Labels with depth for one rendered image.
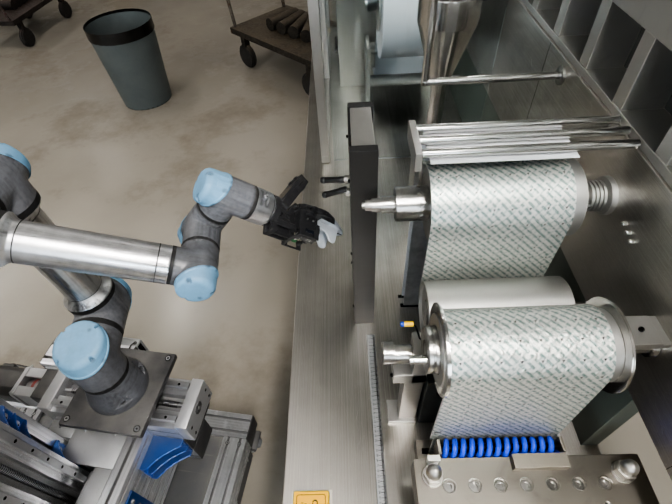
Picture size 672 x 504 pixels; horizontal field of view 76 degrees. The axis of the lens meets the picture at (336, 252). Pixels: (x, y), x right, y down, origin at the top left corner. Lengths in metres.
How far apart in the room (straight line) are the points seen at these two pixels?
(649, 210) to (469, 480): 0.54
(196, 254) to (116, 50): 3.20
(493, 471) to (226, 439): 1.13
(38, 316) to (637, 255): 2.64
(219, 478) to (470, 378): 1.24
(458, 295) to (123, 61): 3.52
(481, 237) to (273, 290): 1.71
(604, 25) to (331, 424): 0.95
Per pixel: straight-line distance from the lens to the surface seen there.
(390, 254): 1.29
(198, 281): 0.82
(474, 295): 0.81
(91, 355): 1.11
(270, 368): 2.13
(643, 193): 0.84
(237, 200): 0.87
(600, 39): 1.01
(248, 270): 2.49
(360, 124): 0.81
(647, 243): 0.83
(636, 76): 0.89
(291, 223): 0.95
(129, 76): 4.04
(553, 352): 0.71
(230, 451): 1.78
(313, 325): 1.15
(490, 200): 0.76
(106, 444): 1.37
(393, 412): 1.03
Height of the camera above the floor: 1.87
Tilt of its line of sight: 49 degrees down
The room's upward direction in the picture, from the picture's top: 4 degrees counter-clockwise
